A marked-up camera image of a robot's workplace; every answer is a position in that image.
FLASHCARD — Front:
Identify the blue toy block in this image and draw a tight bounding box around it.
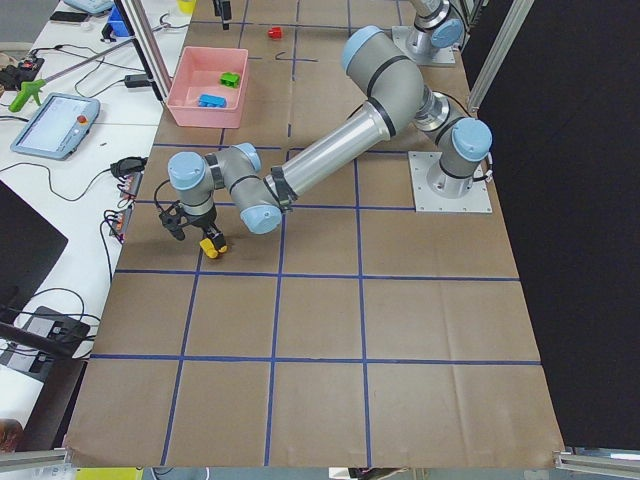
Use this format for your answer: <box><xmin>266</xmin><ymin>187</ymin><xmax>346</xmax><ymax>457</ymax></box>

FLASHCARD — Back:
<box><xmin>198</xmin><ymin>94</ymin><xmax>227</xmax><ymax>108</ymax></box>

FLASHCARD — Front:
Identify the aluminium frame post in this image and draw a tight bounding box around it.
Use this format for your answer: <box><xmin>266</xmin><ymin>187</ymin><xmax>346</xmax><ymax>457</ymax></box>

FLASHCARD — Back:
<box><xmin>114</xmin><ymin>0</ymin><xmax>171</xmax><ymax>102</ymax></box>

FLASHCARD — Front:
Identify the black monitor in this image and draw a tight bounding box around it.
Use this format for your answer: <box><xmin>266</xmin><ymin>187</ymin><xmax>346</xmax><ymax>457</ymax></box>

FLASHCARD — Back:
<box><xmin>1</xmin><ymin>182</ymin><xmax>68</xmax><ymax>309</ymax></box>

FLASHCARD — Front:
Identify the green toy block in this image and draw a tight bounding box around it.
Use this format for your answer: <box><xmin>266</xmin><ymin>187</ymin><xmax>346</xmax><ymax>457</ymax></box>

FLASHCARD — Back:
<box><xmin>219</xmin><ymin>72</ymin><xmax>241</xmax><ymax>89</ymax></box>

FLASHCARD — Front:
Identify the pink plastic box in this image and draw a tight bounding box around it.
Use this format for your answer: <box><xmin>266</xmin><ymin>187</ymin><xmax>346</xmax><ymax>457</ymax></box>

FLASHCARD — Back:
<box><xmin>166</xmin><ymin>46</ymin><xmax>249</xmax><ymax>129</ymax></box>

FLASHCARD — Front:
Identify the blue storage bin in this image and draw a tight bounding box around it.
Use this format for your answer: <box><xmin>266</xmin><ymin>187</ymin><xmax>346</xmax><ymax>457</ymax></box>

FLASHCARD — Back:
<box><xmin>103</xmin><ymin>5</ymin><xmax>131</xmax><ymax>41</ymax></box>

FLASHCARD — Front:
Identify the yellow toy block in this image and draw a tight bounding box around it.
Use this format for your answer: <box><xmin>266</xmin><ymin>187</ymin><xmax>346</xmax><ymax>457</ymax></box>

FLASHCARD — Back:
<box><xmin>199</xmin><ymin>238</ymin><xmax>228</xmax><ymax>259</ymax></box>

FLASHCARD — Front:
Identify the red toy block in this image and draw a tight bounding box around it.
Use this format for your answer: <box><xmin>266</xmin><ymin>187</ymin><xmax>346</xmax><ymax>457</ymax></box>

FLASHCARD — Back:
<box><xmin>267</xmin><ymin>26</ymin><xmax>283</xmax><ymax>40</ymax></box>

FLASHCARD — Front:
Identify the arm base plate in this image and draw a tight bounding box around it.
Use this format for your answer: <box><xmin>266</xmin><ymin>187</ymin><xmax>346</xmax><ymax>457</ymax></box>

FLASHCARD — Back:
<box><xmin>408</xmin><ymin>151</ymin><xmax>493</xmax><ymax>215</ymax></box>
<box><xmin>392</xmin><ymin>26</ymin><xmax>458</xmax><ymax>67</ymax></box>

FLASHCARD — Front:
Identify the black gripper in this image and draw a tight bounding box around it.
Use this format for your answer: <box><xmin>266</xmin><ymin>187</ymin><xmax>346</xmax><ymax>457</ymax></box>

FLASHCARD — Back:
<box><xmin>213</xmin><ymin>0</ymin><xmax>232</xmax><ymax>29</ymax></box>
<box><xmin>192</xmin><ymin>210</ymin><xmax>223</xmax><ymax>246</ymax></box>

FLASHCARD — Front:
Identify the reacher grabber tool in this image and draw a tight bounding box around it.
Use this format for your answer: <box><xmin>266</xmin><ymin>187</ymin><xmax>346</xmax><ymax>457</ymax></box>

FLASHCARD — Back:
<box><xmin>8</xmin><ymin>35</ymin><xmax>136</xmax><ymax>114</ymax></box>

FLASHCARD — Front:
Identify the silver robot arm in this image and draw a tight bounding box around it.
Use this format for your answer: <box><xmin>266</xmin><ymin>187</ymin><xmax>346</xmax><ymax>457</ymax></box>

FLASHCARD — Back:
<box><xmin>246</xmin><ymin>1</ymin><xmax>465</xmax><ymax>67</ymax></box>
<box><xmin>159</xmin><ymin>25</ymin><xmax>493</xmax><ymax>258</ymax></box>

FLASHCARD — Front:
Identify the black power adapter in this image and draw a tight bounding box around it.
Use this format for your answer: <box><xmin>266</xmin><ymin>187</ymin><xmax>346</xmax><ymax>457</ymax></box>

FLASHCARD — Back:
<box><xmin>123</xmin><ymin>74</ymin><xmax>151</xmax><ymax>89</ymax></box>

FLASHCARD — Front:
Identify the black wrist camera, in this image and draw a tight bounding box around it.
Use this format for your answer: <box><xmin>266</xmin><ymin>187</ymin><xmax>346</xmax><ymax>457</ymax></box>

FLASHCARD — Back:
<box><xmin>156</xmin><ymin>201</ymin><xmax>185</xmax><ymax>241</ymax></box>

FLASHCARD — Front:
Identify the teach pendant tablet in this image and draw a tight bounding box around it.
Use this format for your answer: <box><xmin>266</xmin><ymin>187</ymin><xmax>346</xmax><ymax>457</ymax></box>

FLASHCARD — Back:
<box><xmin>10</xmin><ymin>93</ymin><xmax>101</xmax><ymax>160</ymax></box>

